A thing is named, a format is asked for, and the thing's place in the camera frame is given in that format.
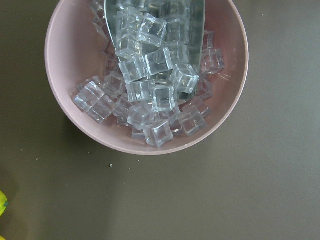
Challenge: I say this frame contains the clear ice cube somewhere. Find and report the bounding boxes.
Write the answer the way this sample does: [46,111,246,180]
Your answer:
[151,85,176,112]
[142,119,174,148]
[137,13,167,47]
[144,47,174,76]
[169,63,199,94]

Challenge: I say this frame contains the metal ice scoop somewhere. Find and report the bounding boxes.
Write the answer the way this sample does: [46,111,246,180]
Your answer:
[103,0,206,104]

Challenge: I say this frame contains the pink bowl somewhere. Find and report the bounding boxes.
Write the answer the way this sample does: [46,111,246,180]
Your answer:
[45,0,249,156]

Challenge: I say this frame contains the yellow lemon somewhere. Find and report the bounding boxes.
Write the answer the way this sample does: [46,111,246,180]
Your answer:
[0,190,9,216]

